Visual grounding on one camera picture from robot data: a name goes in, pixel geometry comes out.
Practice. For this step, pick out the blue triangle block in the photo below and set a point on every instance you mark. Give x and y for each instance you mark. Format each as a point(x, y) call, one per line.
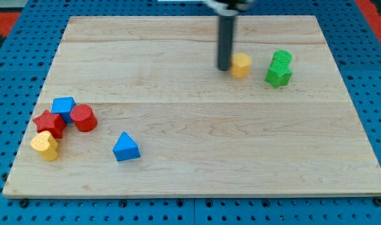
point(125, 148)

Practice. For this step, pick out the light wooden board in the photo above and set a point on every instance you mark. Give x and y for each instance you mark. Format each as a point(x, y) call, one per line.
point(201, 132)

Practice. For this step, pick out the green star block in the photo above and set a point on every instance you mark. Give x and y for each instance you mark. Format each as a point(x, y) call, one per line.
point(278, 74)

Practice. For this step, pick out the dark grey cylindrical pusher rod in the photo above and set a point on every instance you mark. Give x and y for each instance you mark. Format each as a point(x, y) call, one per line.
point(226, 29)

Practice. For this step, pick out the green cylinder block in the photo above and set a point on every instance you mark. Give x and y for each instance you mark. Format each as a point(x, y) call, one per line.
point(281, 57)

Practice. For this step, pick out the red cylinder block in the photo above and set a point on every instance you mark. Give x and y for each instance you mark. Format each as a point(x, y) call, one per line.
point(83, 118)

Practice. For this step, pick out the blue cube block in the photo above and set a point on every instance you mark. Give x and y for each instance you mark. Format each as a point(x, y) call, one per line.
point(63, 107)

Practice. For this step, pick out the red star block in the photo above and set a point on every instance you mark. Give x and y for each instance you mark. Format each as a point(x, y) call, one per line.
point(54, 123)

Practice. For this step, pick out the yellow heart block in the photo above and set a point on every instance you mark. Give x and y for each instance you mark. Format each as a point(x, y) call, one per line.
point(45, 145)

